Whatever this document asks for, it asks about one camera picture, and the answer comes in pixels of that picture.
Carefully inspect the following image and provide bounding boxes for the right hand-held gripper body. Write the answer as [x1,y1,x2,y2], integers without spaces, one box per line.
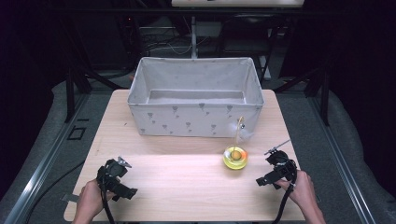
[255,149,299,190]

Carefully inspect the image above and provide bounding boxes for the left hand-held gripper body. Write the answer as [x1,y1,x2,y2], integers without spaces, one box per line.
[95,158,138,203]

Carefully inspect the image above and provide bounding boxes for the person's left hand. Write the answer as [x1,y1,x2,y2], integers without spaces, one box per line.
[75,178,117,224]

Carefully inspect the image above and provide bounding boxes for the person's right hand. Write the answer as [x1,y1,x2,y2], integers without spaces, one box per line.
[275,170,319,216]

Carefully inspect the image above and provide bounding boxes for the yellow feather cat toy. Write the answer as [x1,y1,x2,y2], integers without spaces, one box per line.
[221,116,255,171]

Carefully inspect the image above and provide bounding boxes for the grey tape strip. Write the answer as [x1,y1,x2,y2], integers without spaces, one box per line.
[60,192,80,203]

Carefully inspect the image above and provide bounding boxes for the black metal stand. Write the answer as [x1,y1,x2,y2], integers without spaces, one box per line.
[274,59,332,127]
[64,18,125,124]

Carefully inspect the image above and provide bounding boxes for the grey fabric storage box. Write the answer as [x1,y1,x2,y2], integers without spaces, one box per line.
[126,56,265,138]

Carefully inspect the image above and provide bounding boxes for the black chair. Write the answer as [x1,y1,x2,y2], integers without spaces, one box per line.
[216,14,276,63]

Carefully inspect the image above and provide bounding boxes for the white pole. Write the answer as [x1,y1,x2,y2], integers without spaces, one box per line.
[190,15,199,60]

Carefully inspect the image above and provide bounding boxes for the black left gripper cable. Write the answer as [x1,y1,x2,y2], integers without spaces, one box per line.
[98,182,117,224]

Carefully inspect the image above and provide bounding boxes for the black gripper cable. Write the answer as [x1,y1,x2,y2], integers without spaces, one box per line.
[272,181,297,224]
[98,182,117,224]

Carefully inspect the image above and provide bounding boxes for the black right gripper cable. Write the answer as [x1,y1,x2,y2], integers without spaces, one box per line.
[272,181,297,224]

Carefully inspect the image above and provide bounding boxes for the aluminium floor rail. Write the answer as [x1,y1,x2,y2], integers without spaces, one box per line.
[2,92,92,224]
[306,94,378,224]

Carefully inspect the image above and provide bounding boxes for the black floor cable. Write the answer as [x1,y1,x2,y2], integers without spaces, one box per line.
[23,160,87,224]

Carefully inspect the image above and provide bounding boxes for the white cables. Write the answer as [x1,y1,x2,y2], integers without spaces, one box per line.
[144,36,209,56]

